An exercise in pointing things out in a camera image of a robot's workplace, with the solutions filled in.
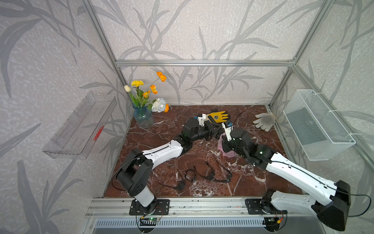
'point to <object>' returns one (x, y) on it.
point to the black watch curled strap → (191, 169)
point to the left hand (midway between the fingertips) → (223, 128)
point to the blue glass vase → (143, 116)
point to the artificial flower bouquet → (140, 99)
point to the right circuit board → (271, 224)
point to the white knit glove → (266, 122)
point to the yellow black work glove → (218, 117)
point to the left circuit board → (148, 222)
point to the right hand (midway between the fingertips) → (222, 135)
